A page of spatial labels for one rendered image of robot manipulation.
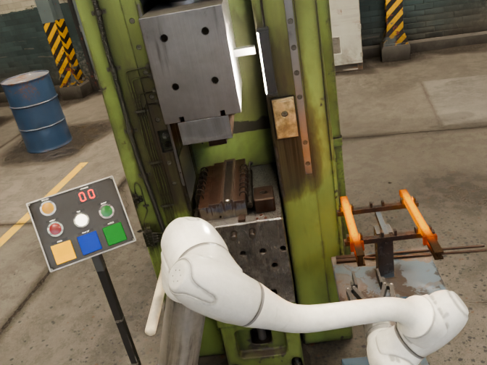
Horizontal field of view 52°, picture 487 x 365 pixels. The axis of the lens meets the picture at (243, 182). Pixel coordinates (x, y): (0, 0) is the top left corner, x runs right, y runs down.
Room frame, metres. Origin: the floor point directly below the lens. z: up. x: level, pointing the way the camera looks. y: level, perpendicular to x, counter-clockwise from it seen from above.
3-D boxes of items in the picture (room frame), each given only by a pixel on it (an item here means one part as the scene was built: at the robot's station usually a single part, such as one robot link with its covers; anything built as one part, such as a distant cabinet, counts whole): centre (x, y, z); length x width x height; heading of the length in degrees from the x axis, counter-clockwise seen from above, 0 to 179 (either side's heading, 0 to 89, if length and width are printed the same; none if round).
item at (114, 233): (1.71, 0.54, 1.01); 0.07 x 0.05 x 0.07; 110
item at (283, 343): (2.04, 0.03, 0.23); 0.55 x 0.37 x 0.47; 175
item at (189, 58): (2.03, 0.05, 1.56); 0.42 x 0.39 x 0.40; 175
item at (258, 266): (2.04, 0.03, 0.69); 0.56 x 0.38 x 0.45; 175
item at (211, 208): (2.04, 0.09, 0.96); 0.42 x 0.20 x 0.09; 175
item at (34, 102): (6.14, 2.35, 0.44); 0.59 x 0.59 x 0.88
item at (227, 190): (2.03, 0.06, 0.99); 0.42 x 0.05 x 0.01; 175
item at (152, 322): (1.77, 0.46, 0.62); 0.44 x 0.05 x 0.05; 175
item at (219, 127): (2.04, 0.09, 1.32); 0.42 x 0.20 x 0.10; 175
